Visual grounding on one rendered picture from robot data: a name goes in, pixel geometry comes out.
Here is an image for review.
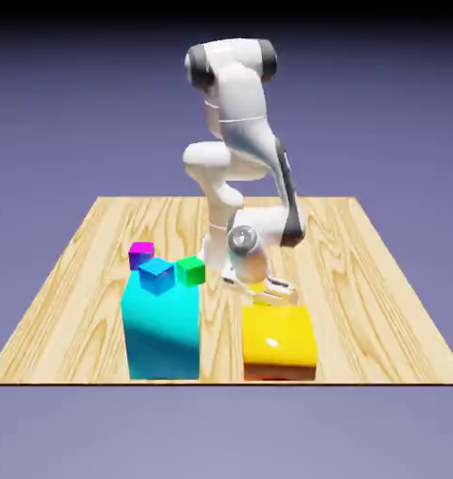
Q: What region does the small green cube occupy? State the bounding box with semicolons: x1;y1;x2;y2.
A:
176;254;206;288

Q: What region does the small magenta cube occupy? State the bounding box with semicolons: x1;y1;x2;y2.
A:
128;241;155;271

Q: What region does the small blue cube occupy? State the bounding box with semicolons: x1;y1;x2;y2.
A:
138;257;176;297

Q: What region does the large cyan box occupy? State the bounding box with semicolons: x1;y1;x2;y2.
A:
121;261;202;381

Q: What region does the small yellow cube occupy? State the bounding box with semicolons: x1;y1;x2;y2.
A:
247;281;273;307

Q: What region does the large yellow box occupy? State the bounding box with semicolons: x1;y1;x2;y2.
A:
241;303;319;382

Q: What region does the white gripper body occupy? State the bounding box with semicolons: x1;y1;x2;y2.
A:
221;264;299;305

